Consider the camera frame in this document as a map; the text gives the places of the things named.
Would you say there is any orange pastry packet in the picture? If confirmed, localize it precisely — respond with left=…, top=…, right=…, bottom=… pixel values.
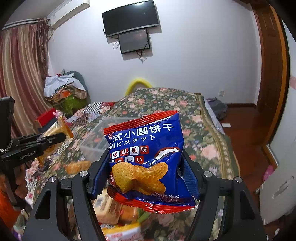
left=37, top=115, right=74, bottom=166

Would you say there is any blue red biscuit bag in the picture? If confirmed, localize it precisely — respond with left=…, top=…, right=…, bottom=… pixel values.
left=103, top=110, right=196, bottom=214

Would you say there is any person's left hand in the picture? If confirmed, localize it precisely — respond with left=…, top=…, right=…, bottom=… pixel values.
left=0, top=164, right=28, bottom=199

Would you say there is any red box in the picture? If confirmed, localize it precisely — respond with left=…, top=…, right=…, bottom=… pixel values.
left=34, top=108, right=56, bottom=128

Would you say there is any pink toy figure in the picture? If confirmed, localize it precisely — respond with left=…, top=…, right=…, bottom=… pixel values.
left=53, top=110, right=67, bottom=120

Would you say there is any orange cookie packet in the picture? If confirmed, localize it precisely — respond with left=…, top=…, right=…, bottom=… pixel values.
left=65, top=161, right=92, bottom=175

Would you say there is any clear plastic storage box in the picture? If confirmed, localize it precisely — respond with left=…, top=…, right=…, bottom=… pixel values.
left=79, top=117, right=134, bottom=162

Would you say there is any patchwork checkered quilt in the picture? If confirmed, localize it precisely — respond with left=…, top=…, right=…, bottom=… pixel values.
left=65, top=102, right=116, bottom=127

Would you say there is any pile of clothes and bags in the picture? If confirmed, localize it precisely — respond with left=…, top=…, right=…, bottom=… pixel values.
left=44, top=71, right=90, bottom=118

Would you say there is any white cabinet door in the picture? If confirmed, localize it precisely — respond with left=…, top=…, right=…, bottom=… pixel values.
left=259, top=143, right=296, bottom=225

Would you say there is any beige snack box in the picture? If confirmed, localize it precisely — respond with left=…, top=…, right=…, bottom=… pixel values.
left=93, top=189, right=122, bottom=225

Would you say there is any floral green bedspread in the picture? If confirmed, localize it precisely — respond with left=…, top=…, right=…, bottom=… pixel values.
left=25, top=87, right=240, bottom=241

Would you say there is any striped pink curtain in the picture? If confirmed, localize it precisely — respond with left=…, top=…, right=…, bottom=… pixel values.
left=1, top=17, right=50, bottom=138

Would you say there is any yellow foam tube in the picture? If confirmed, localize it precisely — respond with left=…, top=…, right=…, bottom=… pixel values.
left=125, top=78, right=152, bottom=96

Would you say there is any grey bag on floor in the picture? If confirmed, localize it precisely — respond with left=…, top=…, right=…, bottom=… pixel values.
left=207, top=97, right=228, bottom=121

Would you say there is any white air conditioner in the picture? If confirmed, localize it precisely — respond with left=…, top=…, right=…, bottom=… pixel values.
left=47, top=0, right=90, bottom=29

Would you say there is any small black wall monitor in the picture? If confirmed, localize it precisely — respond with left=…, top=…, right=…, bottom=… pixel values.
left=118, top=29, right=150, bottom=54

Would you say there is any large black wall television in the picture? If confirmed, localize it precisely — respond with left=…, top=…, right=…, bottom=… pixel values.
left=102, top=1, right=159, bottom=37

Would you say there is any brown wooden door frame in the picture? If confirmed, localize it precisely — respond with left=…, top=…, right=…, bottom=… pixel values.
left=251, top=1, right=290, bottom=168

